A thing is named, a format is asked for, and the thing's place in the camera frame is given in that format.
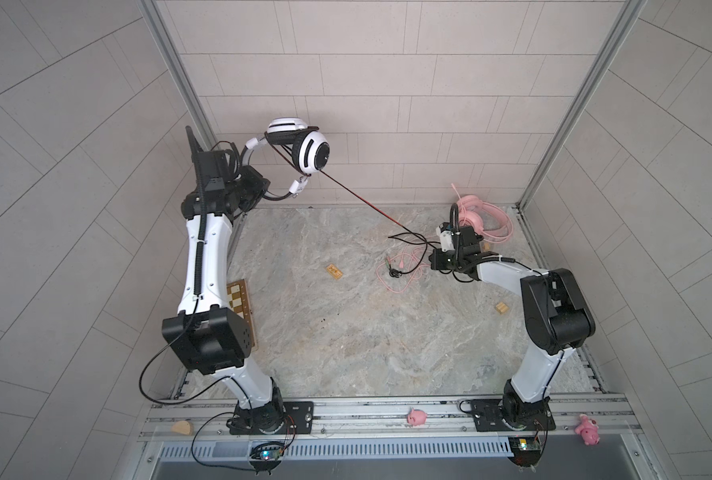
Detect black headphone cable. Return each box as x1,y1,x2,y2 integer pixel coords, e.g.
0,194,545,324
264,141,453,281

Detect black white headphones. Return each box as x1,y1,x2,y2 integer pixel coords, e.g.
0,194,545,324
241,117,331,201

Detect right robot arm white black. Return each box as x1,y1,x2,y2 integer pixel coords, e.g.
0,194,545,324
429,222,596,430

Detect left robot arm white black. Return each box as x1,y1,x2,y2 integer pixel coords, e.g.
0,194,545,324
162,167,285,434

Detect pink headphones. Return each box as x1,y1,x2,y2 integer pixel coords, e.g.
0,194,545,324
452,184,514,244

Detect wooden chessboard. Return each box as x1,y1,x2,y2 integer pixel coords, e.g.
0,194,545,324
226,279,257,348

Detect small wooden block centre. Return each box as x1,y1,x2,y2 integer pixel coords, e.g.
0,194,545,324
326,264,343,279

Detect pink pig toy centre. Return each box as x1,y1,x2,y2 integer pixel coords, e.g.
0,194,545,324
407,408,428,427

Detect pink pig toy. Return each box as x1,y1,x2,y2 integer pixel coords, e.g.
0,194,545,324
407,408,428,427
574,414,601,446

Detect right circuit board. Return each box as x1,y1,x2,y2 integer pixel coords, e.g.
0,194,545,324
508,437,543,468

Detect circuit board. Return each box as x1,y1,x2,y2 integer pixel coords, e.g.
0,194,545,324
508,437,543,468
250,441,286,462

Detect pink pig toy right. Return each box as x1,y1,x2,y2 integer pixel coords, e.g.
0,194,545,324
574,414,601,446

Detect left circuit board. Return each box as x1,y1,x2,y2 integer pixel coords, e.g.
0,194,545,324
250,441,286,462

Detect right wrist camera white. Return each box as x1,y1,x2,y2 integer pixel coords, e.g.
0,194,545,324
436,222,459,253

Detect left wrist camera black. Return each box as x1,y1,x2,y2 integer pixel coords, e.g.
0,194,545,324
192,150,239,192

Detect left arm loose black cable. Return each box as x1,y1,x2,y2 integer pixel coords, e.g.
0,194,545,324
137,299,249,406

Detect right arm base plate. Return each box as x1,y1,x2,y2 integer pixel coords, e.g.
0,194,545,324
470,396,556,432

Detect aluminium rail frame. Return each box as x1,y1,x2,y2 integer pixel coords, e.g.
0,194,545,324
133,393,643,441

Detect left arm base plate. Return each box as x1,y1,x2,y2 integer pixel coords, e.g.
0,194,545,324
227,401,314,435

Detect beige wooden piece on rail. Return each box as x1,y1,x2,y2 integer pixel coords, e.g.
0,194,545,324
170,420,194,436

